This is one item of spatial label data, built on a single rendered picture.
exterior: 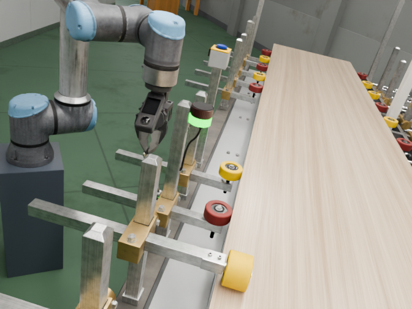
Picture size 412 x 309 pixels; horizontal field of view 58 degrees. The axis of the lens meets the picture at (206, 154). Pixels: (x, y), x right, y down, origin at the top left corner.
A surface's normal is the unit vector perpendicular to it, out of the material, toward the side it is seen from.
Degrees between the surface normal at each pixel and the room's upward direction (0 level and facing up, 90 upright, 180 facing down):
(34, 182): 90
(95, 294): 90
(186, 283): 0
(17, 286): 0
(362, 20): 90
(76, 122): 92
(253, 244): 0
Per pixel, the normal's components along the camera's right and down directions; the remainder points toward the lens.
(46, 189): 0.40, 0.52
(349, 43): -0.90, 0.04
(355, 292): 0.19, -0.86
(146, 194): -0.21, 0.44
